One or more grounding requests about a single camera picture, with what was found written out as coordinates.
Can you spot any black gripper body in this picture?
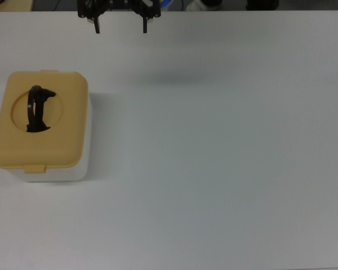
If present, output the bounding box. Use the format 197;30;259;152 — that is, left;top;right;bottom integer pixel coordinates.
105;0;134;8

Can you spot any tan plastic case lid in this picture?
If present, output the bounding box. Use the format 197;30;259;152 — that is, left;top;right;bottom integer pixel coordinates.
0;69;89;174

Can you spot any white plastic tool case box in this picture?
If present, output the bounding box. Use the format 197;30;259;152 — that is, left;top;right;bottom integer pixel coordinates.
8;81;92;183

